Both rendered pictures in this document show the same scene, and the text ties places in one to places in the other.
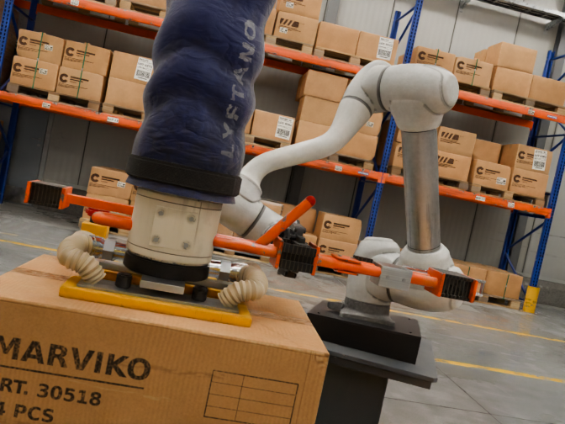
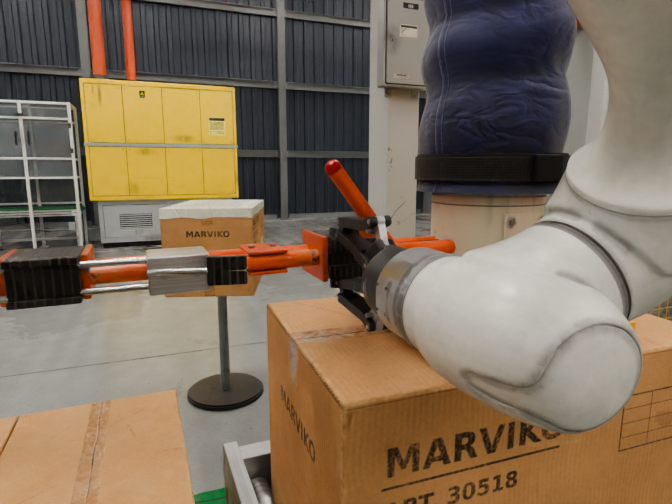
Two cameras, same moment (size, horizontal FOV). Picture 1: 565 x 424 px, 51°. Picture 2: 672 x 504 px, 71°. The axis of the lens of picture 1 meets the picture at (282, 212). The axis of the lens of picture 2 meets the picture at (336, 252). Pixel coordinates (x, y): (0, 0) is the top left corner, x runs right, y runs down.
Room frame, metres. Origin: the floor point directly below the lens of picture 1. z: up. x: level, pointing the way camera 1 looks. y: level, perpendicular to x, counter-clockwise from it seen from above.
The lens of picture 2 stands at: (1.83, -0.19, 1.19)
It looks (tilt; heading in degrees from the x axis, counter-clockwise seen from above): 10 degrees down; 167
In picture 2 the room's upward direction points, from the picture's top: straight up
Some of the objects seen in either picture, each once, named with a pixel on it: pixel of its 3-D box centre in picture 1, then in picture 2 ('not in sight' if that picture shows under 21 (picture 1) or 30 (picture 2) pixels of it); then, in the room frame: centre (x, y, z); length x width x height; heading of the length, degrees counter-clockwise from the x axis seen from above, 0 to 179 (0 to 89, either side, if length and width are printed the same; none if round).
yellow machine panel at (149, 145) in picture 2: not in sight; (165, 166); (-6.40, -1.17, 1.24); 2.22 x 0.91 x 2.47; 98
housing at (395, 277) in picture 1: (390, 276); (178, 269); (1.24, -0.25, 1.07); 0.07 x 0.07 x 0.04; 10
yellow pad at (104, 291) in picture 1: (161, 293); not in sight; (1.07, 0.19, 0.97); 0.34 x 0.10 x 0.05; 100
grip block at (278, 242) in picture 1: (293, 254); (340, 252); (1.21, -0.04, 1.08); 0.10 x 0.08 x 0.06; 10
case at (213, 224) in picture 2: not in sight; (219, 242); (-0.60, -0.24, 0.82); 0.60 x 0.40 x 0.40; 171
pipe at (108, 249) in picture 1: (166, 263); not in sight; (1.16, 0.21, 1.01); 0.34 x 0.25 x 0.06; 100
